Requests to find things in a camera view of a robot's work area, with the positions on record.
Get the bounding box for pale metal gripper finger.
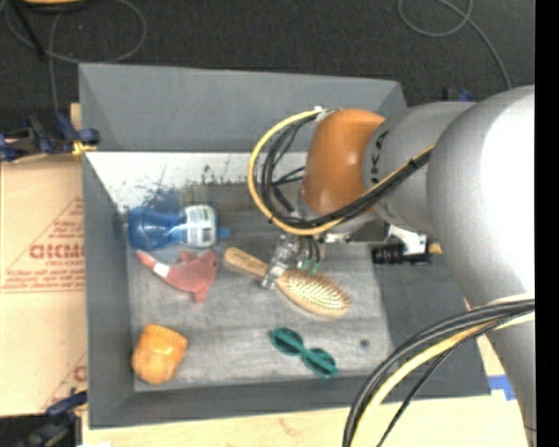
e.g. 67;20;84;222
260;265;281;291
270;242;292;275

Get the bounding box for wooden hairbrush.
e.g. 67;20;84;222
223;246;351;318

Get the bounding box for green sunglasses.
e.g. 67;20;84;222
267;327;341;380

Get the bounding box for red toy dolphin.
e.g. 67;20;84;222
135;249;221;305

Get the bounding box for blue spray bottle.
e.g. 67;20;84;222
127;204;232;252

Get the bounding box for grey metal bin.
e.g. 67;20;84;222
77;62;491;428

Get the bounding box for brown cardboard board, red print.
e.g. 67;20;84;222
0;102;90;419

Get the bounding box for black cylinder on white bracket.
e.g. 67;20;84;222
371;224;443;266

